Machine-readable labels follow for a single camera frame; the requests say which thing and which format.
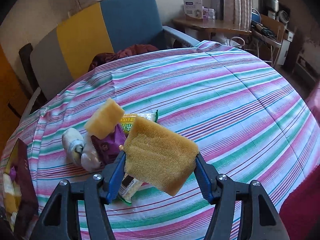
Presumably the wooden wardrobe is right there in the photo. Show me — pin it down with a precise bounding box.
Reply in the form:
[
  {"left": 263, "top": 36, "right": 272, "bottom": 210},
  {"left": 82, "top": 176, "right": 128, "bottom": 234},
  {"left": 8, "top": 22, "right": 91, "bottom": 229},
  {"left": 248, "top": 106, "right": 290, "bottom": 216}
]
[{"left": 0, "top": 44, "right": 28, "bottom": 135}]

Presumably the white rolled cloth green print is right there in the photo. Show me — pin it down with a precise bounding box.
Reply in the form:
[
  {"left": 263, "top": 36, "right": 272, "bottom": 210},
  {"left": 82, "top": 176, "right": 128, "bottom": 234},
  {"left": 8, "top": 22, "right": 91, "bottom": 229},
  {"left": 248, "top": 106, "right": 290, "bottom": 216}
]
[{"left": 62, "top": 128, "right": 86, "bottom": 167}]

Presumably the black rolled mat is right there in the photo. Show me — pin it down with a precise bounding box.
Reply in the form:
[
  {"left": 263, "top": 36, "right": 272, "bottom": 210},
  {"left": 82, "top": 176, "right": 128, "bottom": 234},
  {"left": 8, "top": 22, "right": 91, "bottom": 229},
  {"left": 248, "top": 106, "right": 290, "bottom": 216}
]
[{"left": 19, "top": 43, "right": 47, "bottom": 107}]

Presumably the black round-faced appliance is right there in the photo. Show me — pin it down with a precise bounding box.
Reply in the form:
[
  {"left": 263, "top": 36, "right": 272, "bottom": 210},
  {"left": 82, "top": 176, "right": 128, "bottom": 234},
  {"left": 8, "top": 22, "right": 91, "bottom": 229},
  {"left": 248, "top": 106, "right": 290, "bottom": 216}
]
[{"left": 279, "top": 10, "right": 291, "bottom": 25}]

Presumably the grey yellow blue armchair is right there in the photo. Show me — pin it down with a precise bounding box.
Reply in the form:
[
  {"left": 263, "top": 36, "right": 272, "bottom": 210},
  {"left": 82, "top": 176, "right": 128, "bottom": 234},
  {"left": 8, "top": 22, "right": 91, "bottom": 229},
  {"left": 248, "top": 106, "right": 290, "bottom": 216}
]
[{"left": 24, "top": 0, "right": 200, "bottom": 115}]

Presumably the green yellow cracker packet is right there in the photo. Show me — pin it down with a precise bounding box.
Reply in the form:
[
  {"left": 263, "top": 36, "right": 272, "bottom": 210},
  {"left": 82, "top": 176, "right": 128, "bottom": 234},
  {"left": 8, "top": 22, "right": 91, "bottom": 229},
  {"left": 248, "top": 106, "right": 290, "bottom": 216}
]
[{"left": 117, "top": 109, "right": 160, "bottom": 207}]

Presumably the large yellow sponge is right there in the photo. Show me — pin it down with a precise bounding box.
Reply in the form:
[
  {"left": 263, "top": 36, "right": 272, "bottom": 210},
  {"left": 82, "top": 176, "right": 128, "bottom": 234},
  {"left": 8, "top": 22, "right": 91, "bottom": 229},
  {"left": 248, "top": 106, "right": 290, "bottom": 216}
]
[{"left": 124, "top": 116, "right": 200, "bottom": 197}]

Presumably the white plastic handle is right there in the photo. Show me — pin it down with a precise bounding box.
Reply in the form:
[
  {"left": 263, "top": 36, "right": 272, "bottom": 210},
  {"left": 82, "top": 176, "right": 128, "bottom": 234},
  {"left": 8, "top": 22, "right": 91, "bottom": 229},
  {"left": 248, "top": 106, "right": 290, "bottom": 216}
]
[{"left": 224, "top": 36, "right": 245, "bottom": 48}]

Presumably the purple snack packet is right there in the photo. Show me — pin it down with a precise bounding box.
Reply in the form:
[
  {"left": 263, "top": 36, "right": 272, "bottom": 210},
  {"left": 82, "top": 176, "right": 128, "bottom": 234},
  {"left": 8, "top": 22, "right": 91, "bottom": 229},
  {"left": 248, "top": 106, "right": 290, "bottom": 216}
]
[{"left": 90, "top": 124, "right": 128, "bottom": 166}]

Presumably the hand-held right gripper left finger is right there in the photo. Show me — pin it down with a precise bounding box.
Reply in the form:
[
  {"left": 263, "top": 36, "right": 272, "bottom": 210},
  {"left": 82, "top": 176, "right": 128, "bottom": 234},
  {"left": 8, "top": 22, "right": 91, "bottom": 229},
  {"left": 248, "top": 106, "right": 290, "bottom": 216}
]
[{"left": 30, "top": 150, "right": 127, "bottom": 240}]

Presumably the white appliance box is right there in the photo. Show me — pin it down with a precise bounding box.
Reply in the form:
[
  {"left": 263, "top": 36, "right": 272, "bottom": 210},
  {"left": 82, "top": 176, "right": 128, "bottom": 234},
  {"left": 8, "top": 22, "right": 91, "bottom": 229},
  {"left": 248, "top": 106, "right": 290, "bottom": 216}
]
[{"left": 276, "top": 29, "right": 295, "bottom": 66}]

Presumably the wooden side table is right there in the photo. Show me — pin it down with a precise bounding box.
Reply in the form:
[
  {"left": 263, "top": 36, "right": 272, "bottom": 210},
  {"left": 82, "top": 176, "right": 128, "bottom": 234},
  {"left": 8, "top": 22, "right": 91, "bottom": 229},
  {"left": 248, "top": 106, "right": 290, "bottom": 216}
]
[{"left": 172, "top": 17, "right": 252, "bottom": 35}]

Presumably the brown cardboard box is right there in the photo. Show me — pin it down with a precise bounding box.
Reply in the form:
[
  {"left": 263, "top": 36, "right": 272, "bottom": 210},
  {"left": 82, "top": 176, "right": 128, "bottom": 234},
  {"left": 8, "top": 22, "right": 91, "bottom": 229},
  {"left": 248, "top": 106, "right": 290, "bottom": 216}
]
[{"left": 259, "top": 14, "right": 286, "bottom": 47}]

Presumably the red and gold tin box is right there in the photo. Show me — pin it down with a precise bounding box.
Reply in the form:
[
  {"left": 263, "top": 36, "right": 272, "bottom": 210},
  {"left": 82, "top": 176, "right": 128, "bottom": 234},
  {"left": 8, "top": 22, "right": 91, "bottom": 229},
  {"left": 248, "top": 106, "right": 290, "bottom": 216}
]
[{"left": 0, "top": 139, "right": 40, "bottom": 233}]

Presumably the dark red cloth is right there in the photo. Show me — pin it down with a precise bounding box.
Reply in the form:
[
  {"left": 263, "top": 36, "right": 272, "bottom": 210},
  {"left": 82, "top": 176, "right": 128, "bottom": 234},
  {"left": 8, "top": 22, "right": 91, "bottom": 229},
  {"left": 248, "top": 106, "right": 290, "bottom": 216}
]
[{"left": 89, "top": 44, "right": 160, "bottom": 73}]

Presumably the white product box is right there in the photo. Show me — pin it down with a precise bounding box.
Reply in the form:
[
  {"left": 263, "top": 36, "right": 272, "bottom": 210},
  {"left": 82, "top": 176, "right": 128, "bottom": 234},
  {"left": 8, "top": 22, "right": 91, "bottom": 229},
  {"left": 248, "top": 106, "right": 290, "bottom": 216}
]
[{"left": 182, "top": 0, "right": 204, "bottom": 21}]

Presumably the small yellow sponge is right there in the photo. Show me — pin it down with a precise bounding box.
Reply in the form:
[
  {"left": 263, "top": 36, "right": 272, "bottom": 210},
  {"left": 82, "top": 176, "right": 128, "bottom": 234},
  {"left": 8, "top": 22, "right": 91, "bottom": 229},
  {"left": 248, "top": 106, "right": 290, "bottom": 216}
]
[{"left": 84, "top": 98, "right": 125, "bottom": 140}]

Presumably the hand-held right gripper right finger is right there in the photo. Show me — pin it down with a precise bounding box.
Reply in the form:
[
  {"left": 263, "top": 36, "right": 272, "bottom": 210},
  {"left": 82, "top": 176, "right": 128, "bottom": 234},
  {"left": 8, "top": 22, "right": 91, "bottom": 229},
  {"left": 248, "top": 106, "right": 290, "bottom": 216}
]
[{"left": 194, "top": 154, "right": 292, "bottom": 240}]

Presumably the patterned curtain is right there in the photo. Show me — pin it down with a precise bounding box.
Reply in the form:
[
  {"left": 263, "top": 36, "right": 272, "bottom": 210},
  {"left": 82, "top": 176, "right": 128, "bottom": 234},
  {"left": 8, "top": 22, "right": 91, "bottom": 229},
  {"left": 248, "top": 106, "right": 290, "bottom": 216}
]
[{"left": 211, "top": 0, "right": 253, "bottom": 30}]

